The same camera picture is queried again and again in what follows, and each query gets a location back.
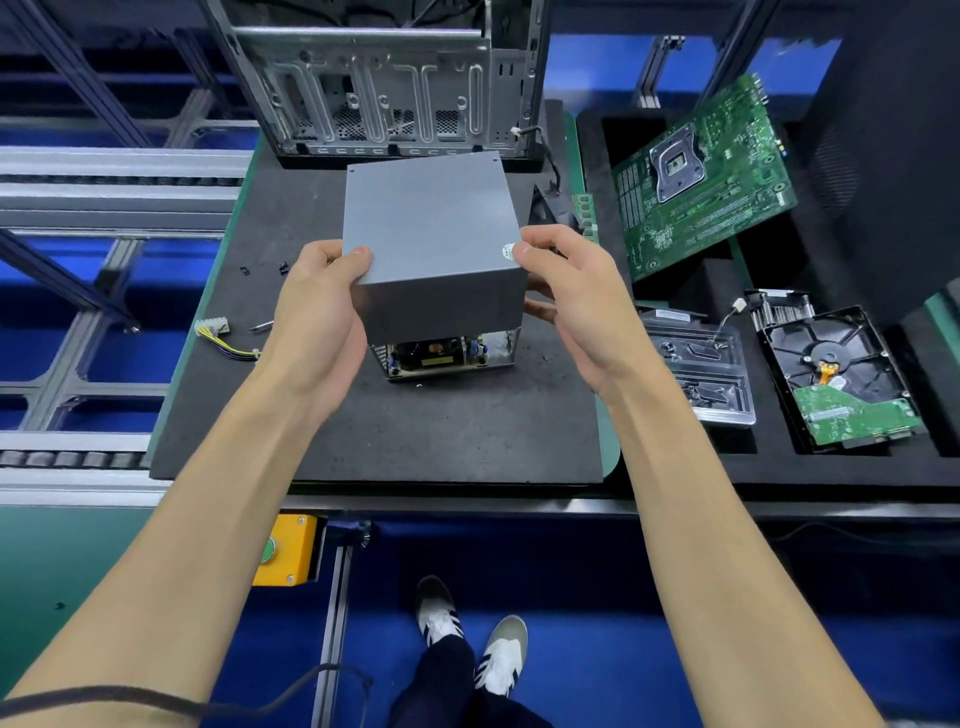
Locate person's right hand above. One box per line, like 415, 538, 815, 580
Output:
513, 223, 672, 407

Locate person's left hand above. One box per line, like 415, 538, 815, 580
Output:
250, 238, 375, 432

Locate small black screws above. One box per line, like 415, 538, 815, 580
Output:
238, 261, 296, 288

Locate power supply metal base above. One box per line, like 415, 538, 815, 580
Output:
370, 325, 525, 383

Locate grey power supply cover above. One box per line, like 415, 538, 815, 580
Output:
340, 150, 531, 350

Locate person's left forearm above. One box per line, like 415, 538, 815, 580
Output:
0, 393, 339, 728

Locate person's right forearm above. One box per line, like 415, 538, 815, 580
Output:
607, 375, 890, 728

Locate person's left shoe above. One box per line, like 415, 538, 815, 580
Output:
414, 574, 465, 648

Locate person's shoe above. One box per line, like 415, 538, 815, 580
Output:
414, 574, 465, 648
474, 612, 531, 701

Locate person's right shoe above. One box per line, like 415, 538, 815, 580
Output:
474, 612, 531, 701

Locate person's dark trousers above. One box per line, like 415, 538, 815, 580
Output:
385, 637, 557, 728

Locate green memory stick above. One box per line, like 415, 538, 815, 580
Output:
570, 190, 600, 246

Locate black cooling fan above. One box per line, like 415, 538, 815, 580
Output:
526, 181, 581, 230

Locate clear plastic screw tray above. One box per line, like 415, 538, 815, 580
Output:
640, 307, 758, 431

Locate black foam work mat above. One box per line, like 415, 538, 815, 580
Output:
148, 138, 621, 491

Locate green motherboard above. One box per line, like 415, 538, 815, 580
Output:
610, 73, 803, 285

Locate silver heatsink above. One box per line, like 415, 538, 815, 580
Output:
744, 288, 818, 336

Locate yellow button box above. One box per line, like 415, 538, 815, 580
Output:
250, 511, 323, 591

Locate silver computer tower chassis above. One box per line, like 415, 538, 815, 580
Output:
195, 0, 555, 165

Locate black hard disk drive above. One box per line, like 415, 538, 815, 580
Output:
756, 304, 929, 453

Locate black foam parts tray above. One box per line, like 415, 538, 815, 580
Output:
576, 0, 960, 500

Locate aluminium conveyor frame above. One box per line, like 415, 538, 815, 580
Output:
0, 0, 960, 519

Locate thin black cable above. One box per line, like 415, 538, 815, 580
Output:
0, 660, 377, 725

